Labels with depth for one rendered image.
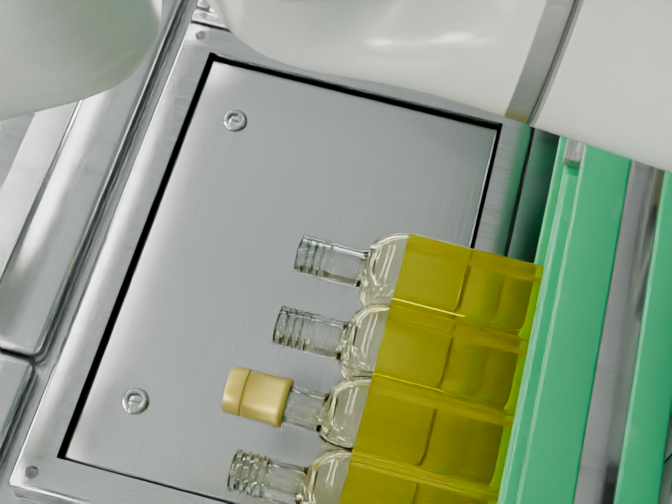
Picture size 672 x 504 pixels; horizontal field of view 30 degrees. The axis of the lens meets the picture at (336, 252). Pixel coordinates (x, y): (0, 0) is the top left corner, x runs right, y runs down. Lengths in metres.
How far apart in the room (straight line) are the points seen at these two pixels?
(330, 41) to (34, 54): 0.12
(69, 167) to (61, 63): 0.67
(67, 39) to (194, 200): 0.66
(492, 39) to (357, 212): 0.64
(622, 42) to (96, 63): 0.19
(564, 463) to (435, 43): 0.34
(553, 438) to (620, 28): 0.34
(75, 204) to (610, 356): 0.52
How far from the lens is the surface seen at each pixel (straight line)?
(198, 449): 1.01
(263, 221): 1.10
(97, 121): 1.16
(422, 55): 0.49
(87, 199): 1.12
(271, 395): 0.88
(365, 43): 0.50
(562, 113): 0.49
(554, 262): 0.89
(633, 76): 0.48
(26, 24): 0.44
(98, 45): 0.47
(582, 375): 0.78
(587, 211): 0.83
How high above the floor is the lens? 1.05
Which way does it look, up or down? 4 degrees up
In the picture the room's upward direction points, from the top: 76 degrees counter-clockwise
